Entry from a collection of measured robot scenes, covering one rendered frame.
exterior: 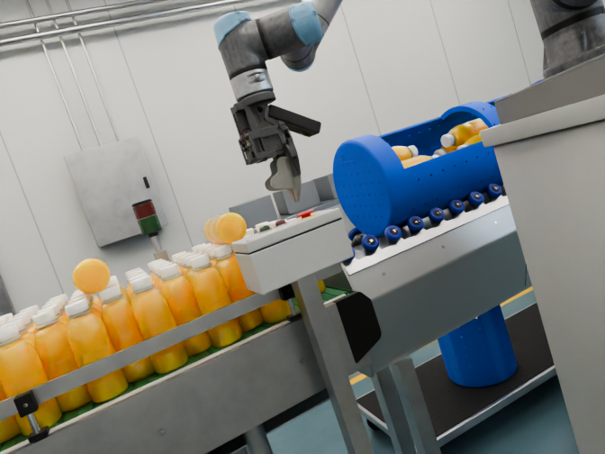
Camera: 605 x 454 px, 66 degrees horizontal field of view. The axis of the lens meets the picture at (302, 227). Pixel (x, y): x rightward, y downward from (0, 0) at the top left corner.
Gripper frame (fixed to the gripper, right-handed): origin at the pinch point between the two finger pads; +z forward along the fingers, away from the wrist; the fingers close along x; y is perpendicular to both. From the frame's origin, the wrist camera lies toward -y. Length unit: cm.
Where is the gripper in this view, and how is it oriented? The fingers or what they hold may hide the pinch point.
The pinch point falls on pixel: (298, 195)
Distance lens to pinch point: 91.4
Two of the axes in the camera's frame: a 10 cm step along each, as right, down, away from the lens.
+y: -8.7, 3.3, -3.8
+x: 3.9, -0.3, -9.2
